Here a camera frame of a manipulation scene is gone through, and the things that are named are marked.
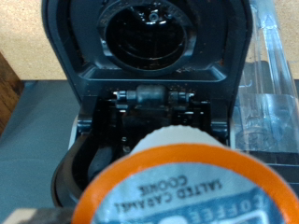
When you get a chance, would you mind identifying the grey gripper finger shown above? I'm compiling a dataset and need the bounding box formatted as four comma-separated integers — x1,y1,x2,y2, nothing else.
8,207,76,224

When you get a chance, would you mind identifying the orange-lidded coffee pod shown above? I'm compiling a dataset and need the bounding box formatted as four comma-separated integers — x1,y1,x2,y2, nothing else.
70,125,299,224

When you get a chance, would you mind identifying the black Keurig coffee machine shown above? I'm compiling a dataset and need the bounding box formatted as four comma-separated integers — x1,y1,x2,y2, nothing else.
41,0,254,150

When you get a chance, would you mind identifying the clear water tank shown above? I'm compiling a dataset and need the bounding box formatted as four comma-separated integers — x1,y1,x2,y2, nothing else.
232,0,299,155

